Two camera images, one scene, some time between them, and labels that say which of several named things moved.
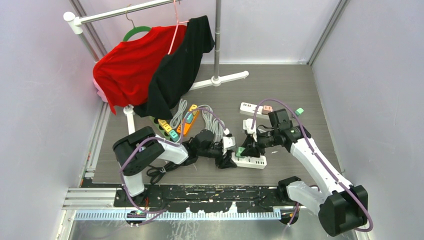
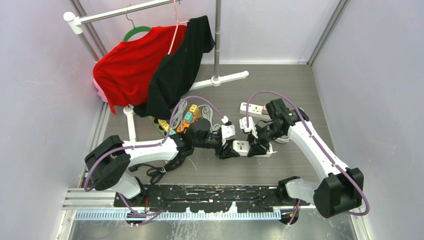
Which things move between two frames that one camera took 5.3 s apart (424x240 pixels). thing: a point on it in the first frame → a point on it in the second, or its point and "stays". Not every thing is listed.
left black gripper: x=225 y=161 → x=223 y=153
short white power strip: x=250 y=108 stays
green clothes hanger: x=136 y=29 stays
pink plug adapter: x=267 y=109 stays
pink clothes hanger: x=175 y=32 stays
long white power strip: x=259 y=162 → x=240 y=148
